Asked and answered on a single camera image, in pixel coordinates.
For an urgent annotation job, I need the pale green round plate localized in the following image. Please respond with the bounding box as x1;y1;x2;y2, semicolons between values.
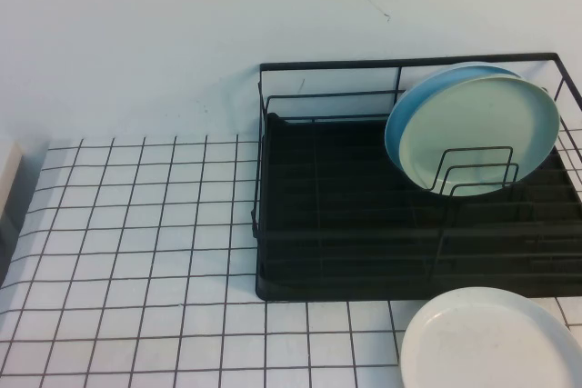
397;74;561;199

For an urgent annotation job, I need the light blue round plate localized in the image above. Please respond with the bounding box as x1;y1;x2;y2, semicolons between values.
384;61;524;172

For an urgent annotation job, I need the white round plate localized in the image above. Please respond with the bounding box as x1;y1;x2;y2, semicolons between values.
399;286;582;388

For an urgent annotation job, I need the black ribbed drip tray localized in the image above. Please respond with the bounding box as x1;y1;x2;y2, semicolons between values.
255;112;582;302

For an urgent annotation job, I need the white black-grid tablecloth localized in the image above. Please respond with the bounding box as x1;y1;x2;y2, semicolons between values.
0;134;582;388

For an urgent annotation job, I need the beige board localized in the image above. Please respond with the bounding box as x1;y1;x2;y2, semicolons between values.
0;141;25;219

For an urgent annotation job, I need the black wire dish rack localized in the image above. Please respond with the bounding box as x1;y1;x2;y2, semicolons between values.
250;52;582;302

